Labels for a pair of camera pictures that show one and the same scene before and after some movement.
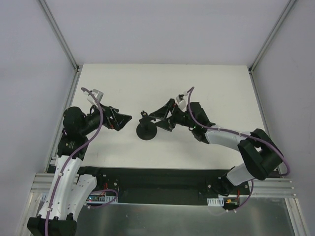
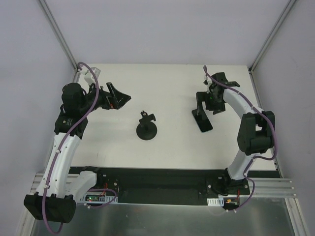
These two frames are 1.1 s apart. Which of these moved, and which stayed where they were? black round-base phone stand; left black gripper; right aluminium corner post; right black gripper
Moved: right black gripper; left black gripper
Stayed: black round-base phone stand; right aluminium corner post
